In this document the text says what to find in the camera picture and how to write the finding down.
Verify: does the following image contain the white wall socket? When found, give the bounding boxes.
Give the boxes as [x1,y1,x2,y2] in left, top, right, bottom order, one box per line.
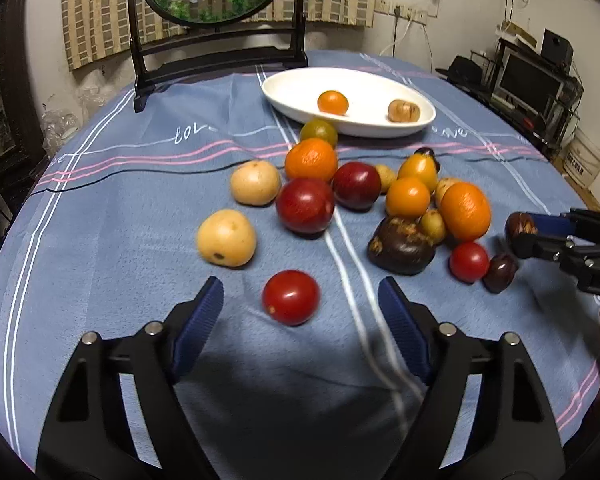
[375,0,428,25]

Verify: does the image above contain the green orange tomato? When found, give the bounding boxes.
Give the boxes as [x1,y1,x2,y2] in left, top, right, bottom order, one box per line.
[299,117,339,148]

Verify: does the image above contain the dark brown chestnut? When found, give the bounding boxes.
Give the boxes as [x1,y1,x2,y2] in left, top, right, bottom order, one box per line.
[505,212,539,241]
[482,253,519,294]

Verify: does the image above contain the brown striped walnut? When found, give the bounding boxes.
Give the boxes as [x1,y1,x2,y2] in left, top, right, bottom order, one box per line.
[387,99,421,124]

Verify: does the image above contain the yellow pear-shaped fruit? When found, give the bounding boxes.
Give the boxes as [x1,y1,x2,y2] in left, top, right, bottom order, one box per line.
[397,153,440,193]

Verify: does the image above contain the black speaker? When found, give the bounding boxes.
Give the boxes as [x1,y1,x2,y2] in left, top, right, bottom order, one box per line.
[540,28,574,66]

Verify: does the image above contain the large orange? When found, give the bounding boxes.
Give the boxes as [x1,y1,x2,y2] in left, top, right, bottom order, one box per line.
[439,182,492,242]

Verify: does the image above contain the red plum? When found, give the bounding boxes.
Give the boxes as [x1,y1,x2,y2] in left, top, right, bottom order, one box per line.
[332,161,382,211]
[275,177,336,236]

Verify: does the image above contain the cardboard box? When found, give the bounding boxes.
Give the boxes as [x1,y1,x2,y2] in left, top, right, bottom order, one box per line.
[502,20,538,46]

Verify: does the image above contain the large orange mandarin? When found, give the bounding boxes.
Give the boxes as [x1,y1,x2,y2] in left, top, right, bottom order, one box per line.
[284,138,339,183]

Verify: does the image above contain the white oval plate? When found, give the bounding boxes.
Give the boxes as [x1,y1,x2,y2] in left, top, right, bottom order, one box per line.
[261,67,437,139]

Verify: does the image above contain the beige potato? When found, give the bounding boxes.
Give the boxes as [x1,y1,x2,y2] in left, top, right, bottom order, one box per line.
[230,159,282,207]
[196,209,257,268]

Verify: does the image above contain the black metal media rack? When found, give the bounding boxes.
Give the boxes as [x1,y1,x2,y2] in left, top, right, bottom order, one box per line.
[470,37,583,156]

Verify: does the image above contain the small yellow green fruit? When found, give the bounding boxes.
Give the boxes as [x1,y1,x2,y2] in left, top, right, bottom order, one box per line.
[375,164,398,195]

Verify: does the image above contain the small dark purple fruit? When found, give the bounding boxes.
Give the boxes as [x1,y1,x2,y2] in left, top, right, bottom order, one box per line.
[414,146,442,171]

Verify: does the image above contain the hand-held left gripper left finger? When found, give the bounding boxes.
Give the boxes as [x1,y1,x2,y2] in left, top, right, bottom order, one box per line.
[35,276,226,480]

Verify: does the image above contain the black hat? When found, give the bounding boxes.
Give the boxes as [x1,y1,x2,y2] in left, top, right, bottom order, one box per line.
[435,56,486,86]

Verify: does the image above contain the large red tomato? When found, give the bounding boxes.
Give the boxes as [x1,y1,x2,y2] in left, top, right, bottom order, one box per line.
[262,269,321,327]

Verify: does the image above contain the clear plastic bags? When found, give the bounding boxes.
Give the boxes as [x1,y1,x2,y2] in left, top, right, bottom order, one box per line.
[40,67,131,156]

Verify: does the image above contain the blue striped tablecloth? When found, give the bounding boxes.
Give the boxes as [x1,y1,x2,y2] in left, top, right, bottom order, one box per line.
[0,50,600,480]

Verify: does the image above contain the brick pattern woven curtain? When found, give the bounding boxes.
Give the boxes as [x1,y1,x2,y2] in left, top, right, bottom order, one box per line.
[60,0,381,72]

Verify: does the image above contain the grey monitor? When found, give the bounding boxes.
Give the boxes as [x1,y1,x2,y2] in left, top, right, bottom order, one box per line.
[497,50,566,106]

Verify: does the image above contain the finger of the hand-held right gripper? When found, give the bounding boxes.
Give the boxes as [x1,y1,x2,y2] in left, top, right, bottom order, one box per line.
[531,207,600,243]
[509,232,581,267]

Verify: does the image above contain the dark purple mangosteen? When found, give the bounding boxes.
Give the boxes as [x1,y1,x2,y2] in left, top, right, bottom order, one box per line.
[367,216,437,276]

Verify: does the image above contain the white plastic bucket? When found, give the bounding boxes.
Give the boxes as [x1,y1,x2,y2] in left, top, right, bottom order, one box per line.
[562,127,600,191]

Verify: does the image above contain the white power cable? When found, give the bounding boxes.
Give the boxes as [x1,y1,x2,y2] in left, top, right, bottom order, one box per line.
[380,7,436,71]

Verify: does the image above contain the small orange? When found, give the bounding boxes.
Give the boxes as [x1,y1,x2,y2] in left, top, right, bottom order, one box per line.
[385,176,432,219]
[317,90,350,115]

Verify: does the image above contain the small pale yellow fruit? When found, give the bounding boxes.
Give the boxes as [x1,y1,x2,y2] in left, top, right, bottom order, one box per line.
[419,208,447,243]

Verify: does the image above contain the small red tomato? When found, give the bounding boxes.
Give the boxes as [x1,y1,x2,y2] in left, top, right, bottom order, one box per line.
[448,241,490,284]

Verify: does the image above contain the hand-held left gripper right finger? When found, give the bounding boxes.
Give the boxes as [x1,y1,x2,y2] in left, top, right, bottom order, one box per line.
[377,276,566,480]

